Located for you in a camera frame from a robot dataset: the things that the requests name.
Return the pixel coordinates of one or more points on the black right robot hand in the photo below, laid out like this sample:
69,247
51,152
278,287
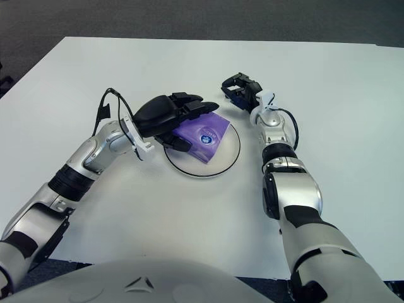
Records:
247,94

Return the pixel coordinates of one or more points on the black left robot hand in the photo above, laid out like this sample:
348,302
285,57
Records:
158,113

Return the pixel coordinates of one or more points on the purple tissue paper pack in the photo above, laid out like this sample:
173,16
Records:
214,124

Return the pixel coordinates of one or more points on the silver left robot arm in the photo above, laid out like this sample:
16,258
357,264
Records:
85,158

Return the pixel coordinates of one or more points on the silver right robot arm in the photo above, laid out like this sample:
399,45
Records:
293,192

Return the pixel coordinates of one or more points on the white plate with black rim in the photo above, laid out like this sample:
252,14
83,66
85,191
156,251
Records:
222,158

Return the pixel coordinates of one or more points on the white right wrist sensor box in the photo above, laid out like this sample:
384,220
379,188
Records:
266,99

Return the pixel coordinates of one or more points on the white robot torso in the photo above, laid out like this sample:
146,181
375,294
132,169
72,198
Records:
142,284

